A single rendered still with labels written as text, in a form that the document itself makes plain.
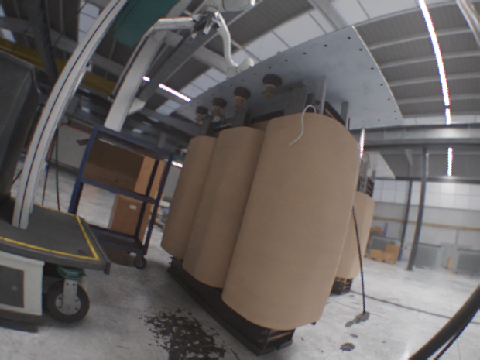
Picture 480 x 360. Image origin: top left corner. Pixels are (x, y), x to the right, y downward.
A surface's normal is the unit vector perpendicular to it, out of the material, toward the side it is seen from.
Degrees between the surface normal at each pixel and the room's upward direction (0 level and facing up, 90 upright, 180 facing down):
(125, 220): 90
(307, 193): 90
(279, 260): 90
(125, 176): 90
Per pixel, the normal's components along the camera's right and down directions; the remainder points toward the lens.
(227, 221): -0.05, -0.17
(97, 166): 0.57, 0.03
